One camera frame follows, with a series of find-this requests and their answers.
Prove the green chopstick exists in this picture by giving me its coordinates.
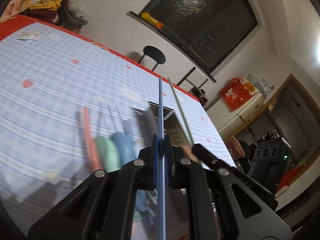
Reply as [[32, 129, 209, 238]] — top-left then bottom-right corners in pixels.
[[168, 78, 195, 146]]

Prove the light blue chopstick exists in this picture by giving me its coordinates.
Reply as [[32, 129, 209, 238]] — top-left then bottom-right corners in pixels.
[[157, 77, 166, 240]]

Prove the black kitchen oven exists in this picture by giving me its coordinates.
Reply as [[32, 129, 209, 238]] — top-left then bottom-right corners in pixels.
[[248, 137, 291, 194]]

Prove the brown trash bin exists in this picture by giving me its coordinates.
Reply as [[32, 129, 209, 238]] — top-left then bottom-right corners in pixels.
[[226, 136, 245, 161]]

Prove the black stool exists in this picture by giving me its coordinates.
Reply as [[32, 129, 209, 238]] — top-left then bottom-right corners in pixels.
[[238, 140, 256, 174]]

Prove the white refrigerator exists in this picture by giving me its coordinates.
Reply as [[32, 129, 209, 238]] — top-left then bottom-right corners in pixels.
[[206, 92, 264, 140]]

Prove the green spoon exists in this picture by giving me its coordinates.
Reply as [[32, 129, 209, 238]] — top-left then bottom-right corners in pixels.
[[95, 135, 121, 172]]

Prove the blue spoon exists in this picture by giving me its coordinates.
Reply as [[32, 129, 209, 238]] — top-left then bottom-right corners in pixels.
[[111, 132, 137, 166]]

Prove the pink spoon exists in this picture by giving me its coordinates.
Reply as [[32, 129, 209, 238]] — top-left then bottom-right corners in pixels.
[[81, 107, 103, 171]]

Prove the brown rice cooker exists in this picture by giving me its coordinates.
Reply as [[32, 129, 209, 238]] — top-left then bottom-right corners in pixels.
[[191, 87, 208, 106]]

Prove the red cloth on fridge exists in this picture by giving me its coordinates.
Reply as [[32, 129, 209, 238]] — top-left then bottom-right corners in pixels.
[[219, 76, 259, 112]]

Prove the steel utensil tray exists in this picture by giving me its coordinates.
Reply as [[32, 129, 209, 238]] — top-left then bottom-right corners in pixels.
[[140, 101, 189, 146]]

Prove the black metal rack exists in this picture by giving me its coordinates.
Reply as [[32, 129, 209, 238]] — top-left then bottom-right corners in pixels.
[[177, 67, 208, 87]]

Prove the blue plaid tablecloth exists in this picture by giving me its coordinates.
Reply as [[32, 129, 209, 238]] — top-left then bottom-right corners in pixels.
[[1, 15, 234, 239]]

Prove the black round-back chair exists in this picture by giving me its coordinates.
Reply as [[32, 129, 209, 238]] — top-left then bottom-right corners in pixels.
[[138, 46, 166, 71]]

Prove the dark window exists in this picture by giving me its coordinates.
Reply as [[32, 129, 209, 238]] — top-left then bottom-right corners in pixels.
[[127, 0, 259, 82]]

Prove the yellow package on sill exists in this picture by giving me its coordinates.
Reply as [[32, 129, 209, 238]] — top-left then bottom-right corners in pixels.
[[141, 12, 164, 29]]

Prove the small paper packet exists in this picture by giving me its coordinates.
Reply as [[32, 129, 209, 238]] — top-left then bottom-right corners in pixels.
[[16, 31, 43, 41]]

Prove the grey stool with bag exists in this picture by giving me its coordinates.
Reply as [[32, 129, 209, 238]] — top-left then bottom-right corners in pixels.
[[59, 5, 88, 34]]

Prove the pile of yellow clothes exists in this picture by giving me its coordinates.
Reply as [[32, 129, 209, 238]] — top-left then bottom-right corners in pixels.
[[18, 0, 70, 25]]

